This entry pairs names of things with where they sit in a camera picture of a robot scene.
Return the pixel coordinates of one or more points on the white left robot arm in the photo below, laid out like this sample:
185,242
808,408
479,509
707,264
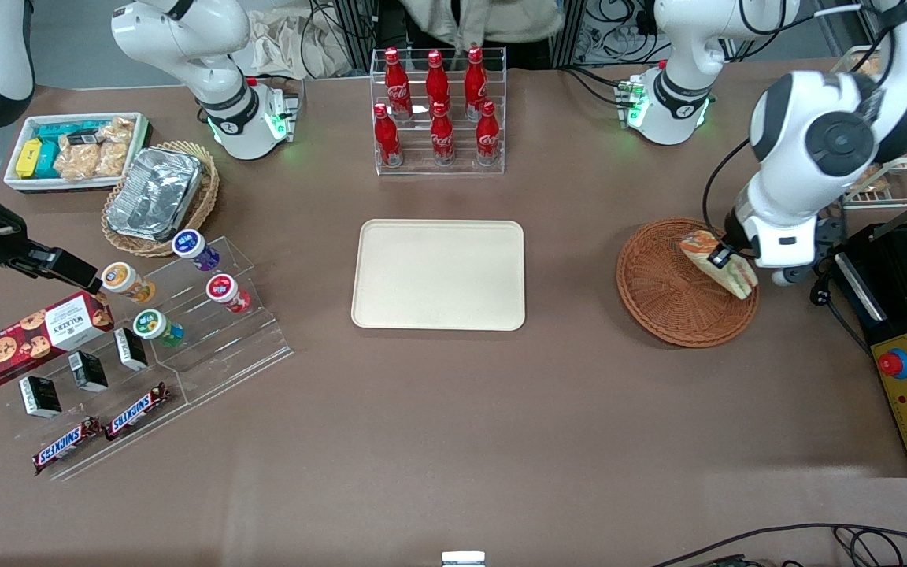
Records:
788,102

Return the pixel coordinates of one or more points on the beige plastic tray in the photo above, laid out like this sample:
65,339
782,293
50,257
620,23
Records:
438,276

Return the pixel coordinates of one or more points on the white rectangular snack bin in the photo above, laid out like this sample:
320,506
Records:
16,185

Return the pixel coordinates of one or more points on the yellow snack box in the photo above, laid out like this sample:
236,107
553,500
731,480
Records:
28,159

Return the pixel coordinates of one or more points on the brown round wicker basket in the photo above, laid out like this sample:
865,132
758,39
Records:
658,307

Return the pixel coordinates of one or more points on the crumpled beige cloth bag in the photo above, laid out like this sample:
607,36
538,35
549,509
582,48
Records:
288,43

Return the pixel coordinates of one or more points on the light tan wicker basket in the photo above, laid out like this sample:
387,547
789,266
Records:
205,193

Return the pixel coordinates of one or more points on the person torso beige jacket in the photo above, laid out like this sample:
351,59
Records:
485,16

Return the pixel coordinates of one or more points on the red lid yogurt cup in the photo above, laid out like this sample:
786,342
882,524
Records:
221,289

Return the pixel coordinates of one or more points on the red cola bottle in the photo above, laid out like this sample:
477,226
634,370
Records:
487,134
438,83
386,138
397,85
442,135
475,79

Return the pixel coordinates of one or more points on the red tartan cookie box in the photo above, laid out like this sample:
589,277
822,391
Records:
36,339

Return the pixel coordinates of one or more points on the aluminium foil tray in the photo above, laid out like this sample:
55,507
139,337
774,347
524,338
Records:
154,193

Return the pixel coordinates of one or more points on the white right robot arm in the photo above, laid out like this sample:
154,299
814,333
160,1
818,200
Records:
186,39

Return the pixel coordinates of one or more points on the triangular sandwich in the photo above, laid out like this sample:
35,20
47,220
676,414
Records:
737,283

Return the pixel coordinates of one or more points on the clear acrylic stepped display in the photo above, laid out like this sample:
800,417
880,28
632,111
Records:
217,354

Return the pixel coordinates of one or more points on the clear cracker pack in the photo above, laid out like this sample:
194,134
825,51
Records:
119,130
77,161
112,157

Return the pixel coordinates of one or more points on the purple lid yogurt cup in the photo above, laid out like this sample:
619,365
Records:
188,244

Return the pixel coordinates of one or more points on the clear acrylic bottle rack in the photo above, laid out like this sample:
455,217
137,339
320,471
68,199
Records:
418,169

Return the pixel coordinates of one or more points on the small black box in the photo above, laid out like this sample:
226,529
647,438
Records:
87,372
131,349
40,397

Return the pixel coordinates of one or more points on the orange lid yogurt cup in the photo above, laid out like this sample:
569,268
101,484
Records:
120,278

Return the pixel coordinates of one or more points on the green lid yogurt cup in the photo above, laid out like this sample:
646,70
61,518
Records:
150,324

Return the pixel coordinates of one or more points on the black tabletop machine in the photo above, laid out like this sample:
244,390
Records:
894,315

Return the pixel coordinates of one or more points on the Snickers chocolate bar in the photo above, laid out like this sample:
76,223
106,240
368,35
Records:
68,445
137,411

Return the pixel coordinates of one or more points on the long teal snack pack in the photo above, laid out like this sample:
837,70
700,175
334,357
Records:
64,128

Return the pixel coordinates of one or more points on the small teal snack box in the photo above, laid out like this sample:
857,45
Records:
47,160

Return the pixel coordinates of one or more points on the tan snack pack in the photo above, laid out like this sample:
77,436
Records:
867,64

